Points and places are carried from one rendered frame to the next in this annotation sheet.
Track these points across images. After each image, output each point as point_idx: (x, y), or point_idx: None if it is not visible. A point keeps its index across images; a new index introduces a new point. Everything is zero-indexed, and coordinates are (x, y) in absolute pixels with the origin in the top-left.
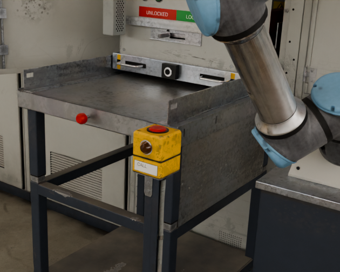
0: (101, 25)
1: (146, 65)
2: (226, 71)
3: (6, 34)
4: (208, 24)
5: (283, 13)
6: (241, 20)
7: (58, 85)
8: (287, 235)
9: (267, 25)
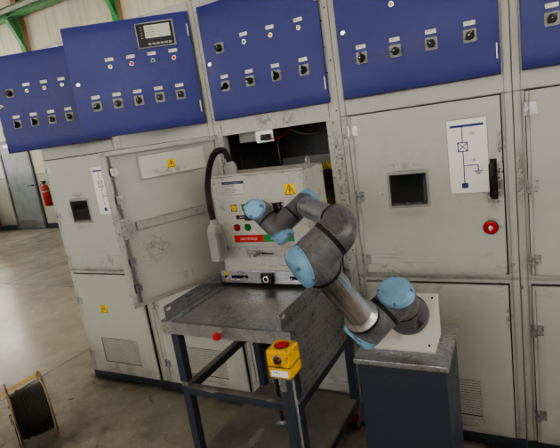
0: (205, 249)
1: (248, 276)
2: None
3: (139, 276)
4: (308, 284)
5: None
6: (327, 276)
7: (188, 309)
8: (383, 392)
9: None
